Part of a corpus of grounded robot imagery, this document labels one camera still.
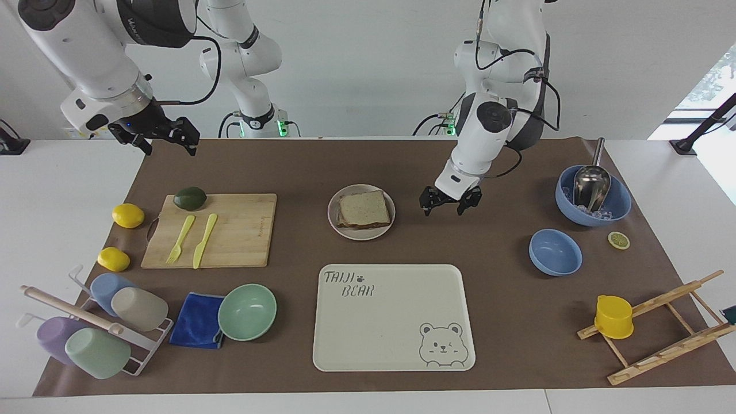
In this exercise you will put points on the green bowl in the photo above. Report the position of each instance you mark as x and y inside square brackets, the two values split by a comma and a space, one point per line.
[247, 312]

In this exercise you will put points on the large blue bowl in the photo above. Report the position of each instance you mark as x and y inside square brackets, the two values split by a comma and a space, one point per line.
[621, 201]

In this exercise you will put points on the beige cup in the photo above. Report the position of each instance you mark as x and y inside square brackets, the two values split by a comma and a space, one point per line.
[141, 309]

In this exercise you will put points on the wooden rack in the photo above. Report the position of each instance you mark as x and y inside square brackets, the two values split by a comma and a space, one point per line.
[667, 348]

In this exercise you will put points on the beige round plate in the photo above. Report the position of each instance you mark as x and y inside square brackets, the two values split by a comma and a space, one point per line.
[361, 234]

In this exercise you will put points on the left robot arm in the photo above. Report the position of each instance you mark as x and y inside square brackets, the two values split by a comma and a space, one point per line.
[489, 123]

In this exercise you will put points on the lemon slice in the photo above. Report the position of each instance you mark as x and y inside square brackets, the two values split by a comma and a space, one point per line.
[618, 240]

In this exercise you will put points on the cream tray with bear print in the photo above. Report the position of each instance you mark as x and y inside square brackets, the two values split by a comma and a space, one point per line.
[391, 322]

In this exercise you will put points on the small blue bowl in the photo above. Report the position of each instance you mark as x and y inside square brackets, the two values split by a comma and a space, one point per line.
[555, 253]

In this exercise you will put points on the metal scoop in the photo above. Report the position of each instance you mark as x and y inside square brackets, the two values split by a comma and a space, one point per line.
[591, 184]

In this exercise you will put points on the green cup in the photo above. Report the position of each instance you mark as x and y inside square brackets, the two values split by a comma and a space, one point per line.
[98, 353]

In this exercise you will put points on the black stand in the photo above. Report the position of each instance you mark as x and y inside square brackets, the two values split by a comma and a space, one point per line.
[12, 145]
[704, 125]

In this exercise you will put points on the yellow cup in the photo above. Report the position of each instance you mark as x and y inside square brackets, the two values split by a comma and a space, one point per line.
[614, 319]

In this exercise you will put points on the wooden cutting board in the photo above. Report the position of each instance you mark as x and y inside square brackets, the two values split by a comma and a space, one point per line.
[241, 230]

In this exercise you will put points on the green avocado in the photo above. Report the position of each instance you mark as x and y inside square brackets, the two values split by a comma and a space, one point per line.
[190, 199]

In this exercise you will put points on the purple cup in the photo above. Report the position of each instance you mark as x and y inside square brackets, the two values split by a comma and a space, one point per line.
[52, 338]

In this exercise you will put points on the blue cup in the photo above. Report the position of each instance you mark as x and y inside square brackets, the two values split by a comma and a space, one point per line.
[105, 287]

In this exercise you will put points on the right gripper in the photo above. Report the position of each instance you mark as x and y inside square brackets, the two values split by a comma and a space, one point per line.
[145, 117]

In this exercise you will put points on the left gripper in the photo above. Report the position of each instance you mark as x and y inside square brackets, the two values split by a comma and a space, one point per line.
[457, 199]

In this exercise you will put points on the blue cloth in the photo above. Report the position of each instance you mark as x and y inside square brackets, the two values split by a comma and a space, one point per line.
[195, 322]

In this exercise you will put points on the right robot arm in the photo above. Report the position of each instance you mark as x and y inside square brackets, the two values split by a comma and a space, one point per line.
[86, 52]

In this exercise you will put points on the yellow lemon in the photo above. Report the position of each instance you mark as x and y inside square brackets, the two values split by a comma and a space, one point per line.
[113, 259]
[127, 215]

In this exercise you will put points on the yellow plastic knife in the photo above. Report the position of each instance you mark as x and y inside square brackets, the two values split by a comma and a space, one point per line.
[204, 238]

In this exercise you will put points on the yellow plastic fork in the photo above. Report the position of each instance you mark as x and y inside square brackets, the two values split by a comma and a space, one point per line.
[181, 236]

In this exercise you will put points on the slice of brown bread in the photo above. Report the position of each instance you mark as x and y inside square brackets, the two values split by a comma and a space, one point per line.
[363, 208]

